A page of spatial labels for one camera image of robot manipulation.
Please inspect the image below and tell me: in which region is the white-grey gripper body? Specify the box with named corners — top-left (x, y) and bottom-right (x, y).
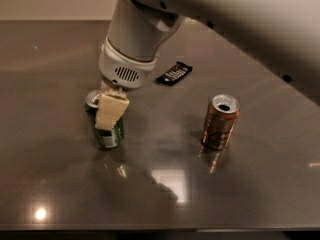
top-left (99, 40), bottom-right (157, 89)

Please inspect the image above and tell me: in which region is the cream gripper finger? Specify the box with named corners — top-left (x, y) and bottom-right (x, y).
top-left (95, 90), bottom-right (130, 130)

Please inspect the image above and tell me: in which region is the green soda can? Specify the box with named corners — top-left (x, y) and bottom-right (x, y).
top-left (85, 89), bottom-right (124, 149)

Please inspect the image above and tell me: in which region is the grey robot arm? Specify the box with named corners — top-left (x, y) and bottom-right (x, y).
top-left (96, 0), bottom-right (320, 130)

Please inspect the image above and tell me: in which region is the orange-brown soda can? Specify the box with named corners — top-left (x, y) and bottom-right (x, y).
top-left (202, 94), bottom-right (240, 150)

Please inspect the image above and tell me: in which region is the black candy bar wrapper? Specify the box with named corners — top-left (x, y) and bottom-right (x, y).
top-left (156, 62), bottom-right (193, 86)

